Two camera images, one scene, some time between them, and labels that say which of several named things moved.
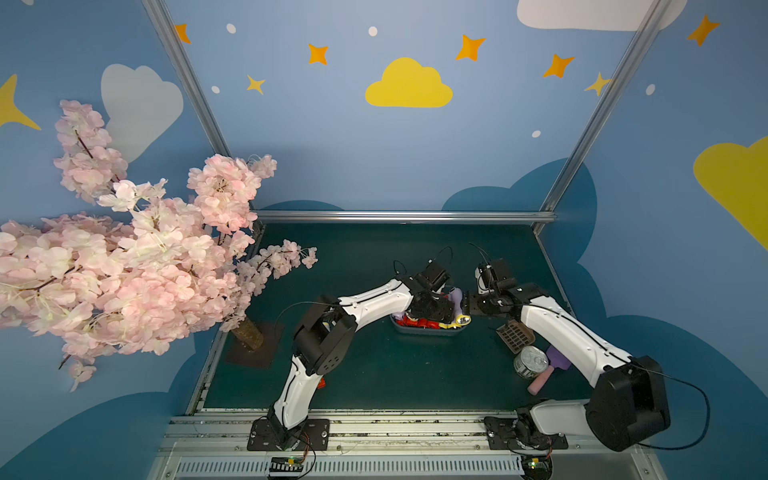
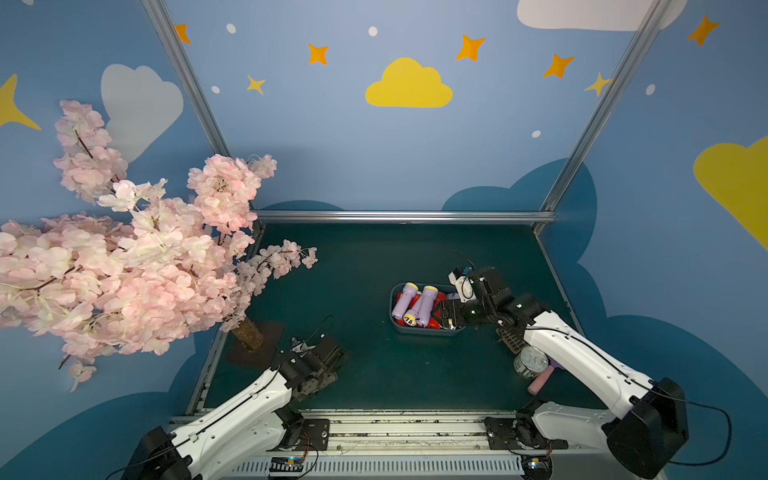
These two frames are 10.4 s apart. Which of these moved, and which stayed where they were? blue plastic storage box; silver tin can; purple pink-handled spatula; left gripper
Moved: left gripper
Stayed: blue plastic storage box; purple pink-handled spatula; silver tin can
